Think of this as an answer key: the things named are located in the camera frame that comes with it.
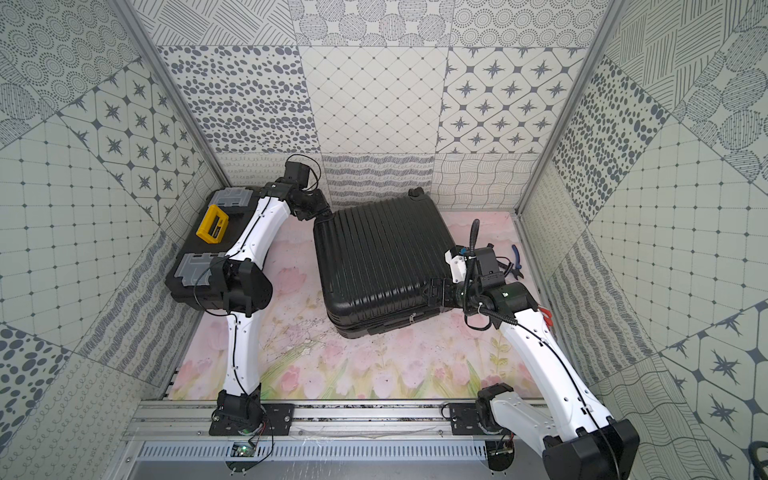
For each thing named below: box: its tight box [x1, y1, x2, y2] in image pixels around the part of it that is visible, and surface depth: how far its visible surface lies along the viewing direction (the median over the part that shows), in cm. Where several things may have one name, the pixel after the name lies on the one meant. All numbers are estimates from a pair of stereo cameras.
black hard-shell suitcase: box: [313, 188, 456, 339], surface depth 83 cm
